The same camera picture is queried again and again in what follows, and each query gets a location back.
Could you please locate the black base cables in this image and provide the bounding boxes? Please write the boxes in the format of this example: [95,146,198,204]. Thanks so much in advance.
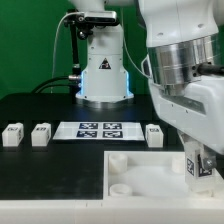
[31,75,82,94]

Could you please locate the white square tabletop part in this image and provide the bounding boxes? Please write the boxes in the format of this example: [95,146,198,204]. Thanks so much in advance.
[103,151,224,199]

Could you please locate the grey camera cable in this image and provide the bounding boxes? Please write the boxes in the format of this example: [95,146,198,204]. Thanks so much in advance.
[50,13,75,94]

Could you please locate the black camera on stand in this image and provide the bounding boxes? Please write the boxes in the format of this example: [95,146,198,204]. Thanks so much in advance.
[64,11,119,40]

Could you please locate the white sheet with markers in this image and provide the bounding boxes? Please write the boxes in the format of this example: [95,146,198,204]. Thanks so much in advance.
[53,122,144,141]

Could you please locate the black camera stand pole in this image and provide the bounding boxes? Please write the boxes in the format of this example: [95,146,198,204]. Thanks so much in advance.
[68,15,81,94]

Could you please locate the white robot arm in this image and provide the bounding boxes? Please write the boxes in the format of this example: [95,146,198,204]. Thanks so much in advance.
[69,0,224,175]

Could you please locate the white front fence wall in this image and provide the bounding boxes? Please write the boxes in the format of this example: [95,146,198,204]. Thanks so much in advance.
[0,198,224,224]

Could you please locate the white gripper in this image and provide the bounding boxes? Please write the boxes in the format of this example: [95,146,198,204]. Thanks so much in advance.
[148,79,224,175]

